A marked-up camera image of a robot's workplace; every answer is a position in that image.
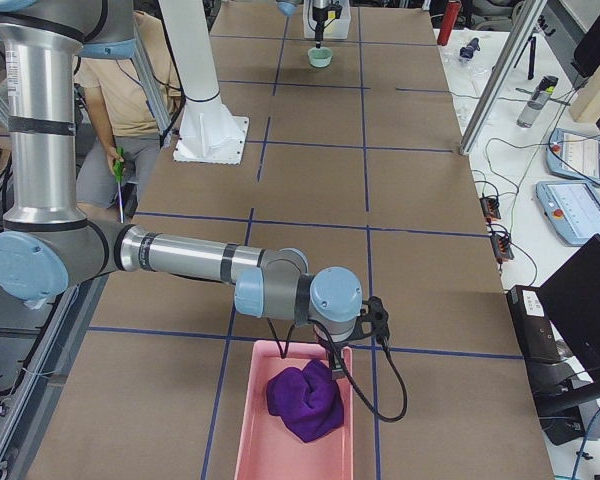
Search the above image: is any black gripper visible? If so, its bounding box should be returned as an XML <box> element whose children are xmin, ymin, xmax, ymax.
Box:
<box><xmin>314</xmin><ymin>330</ymin><xmax>348</xmax><ymax>380</ymax></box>

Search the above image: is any mint green bowl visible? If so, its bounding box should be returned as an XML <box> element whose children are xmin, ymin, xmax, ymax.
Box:
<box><xmin>307</xmin><ymin>46</ymin><xmax>333</xmax><ymax>68</ymax></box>

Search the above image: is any purple cloth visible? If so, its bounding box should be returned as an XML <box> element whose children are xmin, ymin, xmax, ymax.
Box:
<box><xmin>266</xmin><ymin>359</ymin><xmax>344</xmax><ymax>443</ymax></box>

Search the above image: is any black desktop computer box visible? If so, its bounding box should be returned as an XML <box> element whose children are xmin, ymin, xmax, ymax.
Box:
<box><xmin>506</xmin><ymin>285</ymin><xmax>574</xmax><ymax>364</ymax></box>

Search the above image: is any clear plastic bin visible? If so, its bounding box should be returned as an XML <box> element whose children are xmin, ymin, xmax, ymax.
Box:
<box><xmin>303</xmin><ymin>0</ymin><xmax>351</xmax><ymax>40</ymax></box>

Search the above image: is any red metal bottle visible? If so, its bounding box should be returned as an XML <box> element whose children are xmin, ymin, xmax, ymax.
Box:
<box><xmin>437</xmin><ymin>0</ymin><xmax>462</xmax><ymax>46</ymax></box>

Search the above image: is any blue folded umbrella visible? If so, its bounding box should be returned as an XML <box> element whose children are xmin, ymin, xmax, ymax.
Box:
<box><xmin>459</xmin><ymin>37</ymin><xmax>480</xmax><ymax>61</ymax></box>

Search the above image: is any crumpled clear plastic wrap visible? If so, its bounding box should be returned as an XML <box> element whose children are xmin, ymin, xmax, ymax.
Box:
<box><xmin>440</xmin><ymin>46</ymin><xmax>487</xmax><ymax>132</ymax></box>

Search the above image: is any orange terminal block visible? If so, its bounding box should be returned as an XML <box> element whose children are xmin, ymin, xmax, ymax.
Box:
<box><xmin>490</xmin><ymin>231</ymin><xmax>514</xmax><ymax>264</ymax></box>
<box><xmin>480</xmin><ymin>196</ymin><xmax>501</xmax><ymax>223</ymax></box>

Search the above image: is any clear water bottle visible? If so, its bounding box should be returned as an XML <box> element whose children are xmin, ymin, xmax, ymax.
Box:
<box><xmin>516</xmin><ymin>75</ymin><xmax>558</xmax><ymax>128</ymax></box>

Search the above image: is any seated person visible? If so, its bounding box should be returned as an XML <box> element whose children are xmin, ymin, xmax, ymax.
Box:
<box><xmin>73</xmin><ymin>10</ymin><xmax>184</xmax><ymax>211</ymax></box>

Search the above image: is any black monitor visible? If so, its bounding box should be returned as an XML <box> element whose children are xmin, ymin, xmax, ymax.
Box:
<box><xmin>537</xmin><ymin>234</ymin><xmax>600</xmax><ymax>379</ymax></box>

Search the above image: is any lower teach pendant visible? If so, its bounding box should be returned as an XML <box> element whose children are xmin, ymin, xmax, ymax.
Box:
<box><xmin>535</xmin><ymin>180</ymin><xmax>600</xmax><ymax>246</ymax></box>

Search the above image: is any teach pendant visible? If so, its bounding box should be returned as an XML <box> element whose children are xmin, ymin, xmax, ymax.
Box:
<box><xmin>546</xmin><ymin>128</ymin><xmax>600</xmax><ymax>187</ymax></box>
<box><xmin>535</xmin><ymin>180</ymin><xmax>600</xmax><ymax>246</ymax></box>

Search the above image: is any upper teach pendant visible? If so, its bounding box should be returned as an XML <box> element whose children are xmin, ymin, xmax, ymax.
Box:
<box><xmin>546</xmin><ymin>128</ymin><xmax>600</xmax><ymax>187</ymax></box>

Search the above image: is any white column pedestal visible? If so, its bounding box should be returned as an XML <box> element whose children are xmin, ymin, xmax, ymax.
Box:
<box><xmin>159</xmin><ymin>0</ymin><xmax>249</xmax><ymax>165</ymax></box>

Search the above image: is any aluminium frame post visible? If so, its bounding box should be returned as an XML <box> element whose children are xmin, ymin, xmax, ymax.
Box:
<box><xmin>459</xmin><ymin>0</ymin><xmax>547</xmax><ymax>156</ymax></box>

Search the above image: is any green handled tool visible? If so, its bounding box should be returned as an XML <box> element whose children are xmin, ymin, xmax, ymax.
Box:
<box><xmin>113</xmin><ymin>147</ymin><xmax>125</xmax><ymax>223</ymax></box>

